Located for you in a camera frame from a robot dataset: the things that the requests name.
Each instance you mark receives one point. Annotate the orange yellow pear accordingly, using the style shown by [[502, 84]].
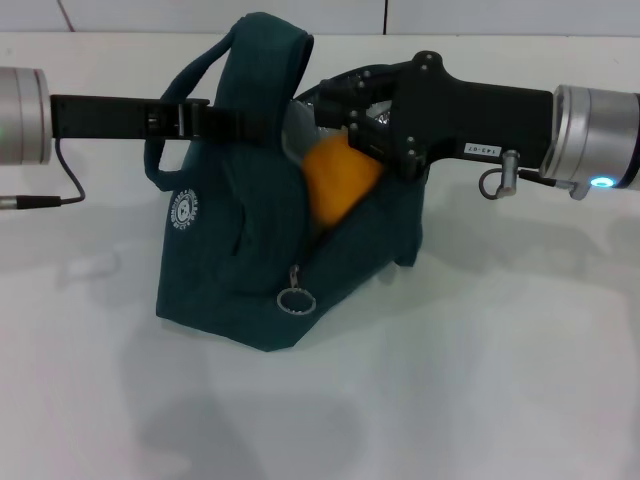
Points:
[[340, 185]]

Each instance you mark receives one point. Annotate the clear blue-rimmed food container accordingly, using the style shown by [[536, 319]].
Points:
[[297, 127]]

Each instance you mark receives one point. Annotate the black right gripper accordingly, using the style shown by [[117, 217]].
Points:
[[465, 120]]

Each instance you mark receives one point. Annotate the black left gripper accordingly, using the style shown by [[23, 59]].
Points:
[[110, 117]]

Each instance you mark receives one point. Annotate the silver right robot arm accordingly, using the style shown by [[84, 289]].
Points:
[[600, 140]]

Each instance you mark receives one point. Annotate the dark teal insulated lunch bag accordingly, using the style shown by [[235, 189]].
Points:
[[225, 280]]

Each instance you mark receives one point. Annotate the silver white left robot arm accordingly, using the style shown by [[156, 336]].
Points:
[[22, 117]]

